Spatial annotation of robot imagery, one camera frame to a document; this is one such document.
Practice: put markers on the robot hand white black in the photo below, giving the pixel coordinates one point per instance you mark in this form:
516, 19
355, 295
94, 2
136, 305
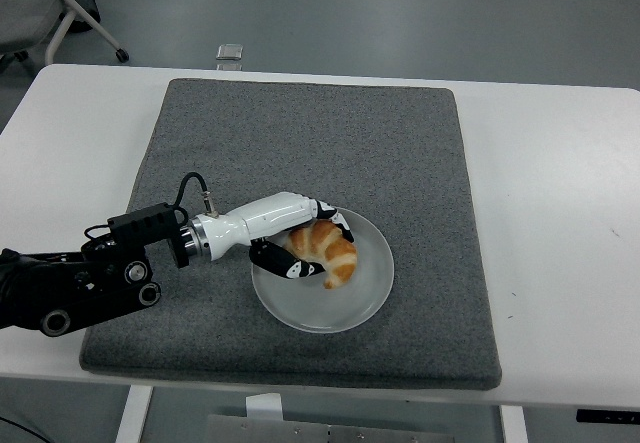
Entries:
260, 218

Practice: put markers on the orange croissant bread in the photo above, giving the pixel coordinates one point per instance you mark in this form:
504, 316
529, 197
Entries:
340, 258

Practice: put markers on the small clear plastic box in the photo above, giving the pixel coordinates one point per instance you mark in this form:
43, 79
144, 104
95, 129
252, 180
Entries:
230, 52

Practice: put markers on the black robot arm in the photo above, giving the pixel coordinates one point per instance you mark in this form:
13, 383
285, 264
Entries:
60, 283

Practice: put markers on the pale grey round plate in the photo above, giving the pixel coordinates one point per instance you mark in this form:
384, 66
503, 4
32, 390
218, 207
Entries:
340, 308

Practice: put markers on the grey metal plate with screws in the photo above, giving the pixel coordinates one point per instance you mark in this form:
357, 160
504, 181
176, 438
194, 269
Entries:
325, 433

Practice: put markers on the grey felt mat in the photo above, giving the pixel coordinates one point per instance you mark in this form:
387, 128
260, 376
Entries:
310, 138

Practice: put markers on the white table leg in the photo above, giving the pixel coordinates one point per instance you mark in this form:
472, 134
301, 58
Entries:
513, 425
134, 413

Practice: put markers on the grey office chair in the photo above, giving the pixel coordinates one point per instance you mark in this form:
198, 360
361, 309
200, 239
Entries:
25, 8

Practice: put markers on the black table control panel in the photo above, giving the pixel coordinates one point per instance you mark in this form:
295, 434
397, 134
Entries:
607, 416

